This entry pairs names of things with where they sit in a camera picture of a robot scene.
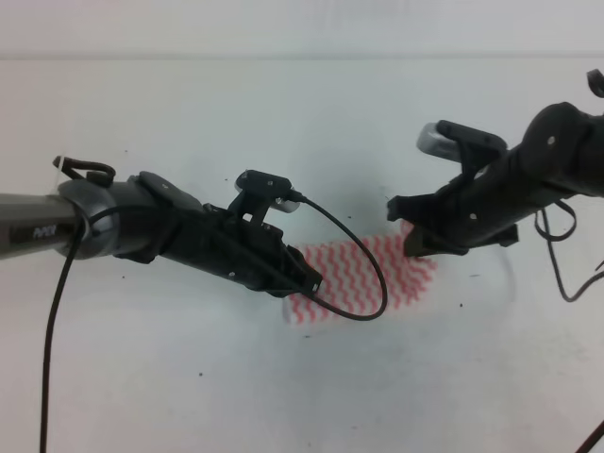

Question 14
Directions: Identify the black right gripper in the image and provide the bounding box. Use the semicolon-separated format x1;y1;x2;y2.
387;164;519;258

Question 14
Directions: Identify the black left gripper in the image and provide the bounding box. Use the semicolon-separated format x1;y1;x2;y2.
160;204;323;297

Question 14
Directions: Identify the pink white wavy-striped towel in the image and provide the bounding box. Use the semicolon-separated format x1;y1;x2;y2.
282;221;438;327

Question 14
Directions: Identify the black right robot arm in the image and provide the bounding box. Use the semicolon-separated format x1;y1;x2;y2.
387;102;603;258

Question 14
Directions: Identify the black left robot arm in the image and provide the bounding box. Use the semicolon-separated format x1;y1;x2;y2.
1;157;323;297

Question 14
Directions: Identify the black left camera cable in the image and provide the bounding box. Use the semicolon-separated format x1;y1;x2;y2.
37;193;389;453

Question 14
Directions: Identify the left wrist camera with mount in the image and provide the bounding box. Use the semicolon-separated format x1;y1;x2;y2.
227;170;300;226

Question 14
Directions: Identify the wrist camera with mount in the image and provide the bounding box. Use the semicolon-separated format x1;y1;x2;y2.
227;170;300;226
416;120;508;179

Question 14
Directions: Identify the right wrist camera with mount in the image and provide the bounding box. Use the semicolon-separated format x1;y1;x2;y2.
416;120;508;179

